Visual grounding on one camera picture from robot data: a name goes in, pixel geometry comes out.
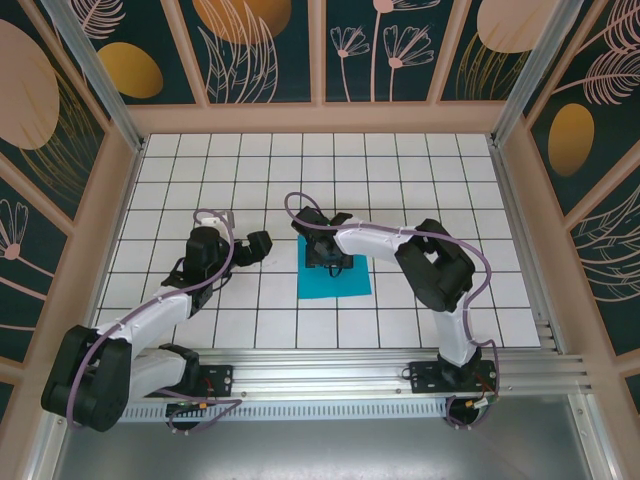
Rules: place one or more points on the teal cloth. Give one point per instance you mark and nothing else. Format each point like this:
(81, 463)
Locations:
(350, 285)

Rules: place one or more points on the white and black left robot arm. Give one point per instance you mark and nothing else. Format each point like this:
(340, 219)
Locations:
(150, 312)

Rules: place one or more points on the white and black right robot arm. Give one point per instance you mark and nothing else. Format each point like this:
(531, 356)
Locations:
(370, 245)

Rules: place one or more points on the grey metal panel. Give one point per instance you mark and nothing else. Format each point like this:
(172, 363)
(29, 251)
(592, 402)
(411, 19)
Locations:
(320, 450)

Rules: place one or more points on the aluminium mounting rail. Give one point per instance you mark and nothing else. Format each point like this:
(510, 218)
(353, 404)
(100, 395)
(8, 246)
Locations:
(320, 372)

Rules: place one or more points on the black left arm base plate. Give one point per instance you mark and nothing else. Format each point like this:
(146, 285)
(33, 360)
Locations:
(220, 377)

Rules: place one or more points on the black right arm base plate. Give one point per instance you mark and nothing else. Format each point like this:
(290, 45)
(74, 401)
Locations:
(425, 377)

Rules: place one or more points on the aluminium side rail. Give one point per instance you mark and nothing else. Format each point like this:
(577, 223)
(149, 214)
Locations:
(512, 210)

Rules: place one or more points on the aluminium corner post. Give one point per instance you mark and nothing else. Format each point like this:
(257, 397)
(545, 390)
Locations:
(111, 100)
(532, 75)

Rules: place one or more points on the aluminium frame bar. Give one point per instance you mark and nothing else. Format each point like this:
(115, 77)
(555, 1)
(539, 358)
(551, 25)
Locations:
(595, 440)
(47, 450)

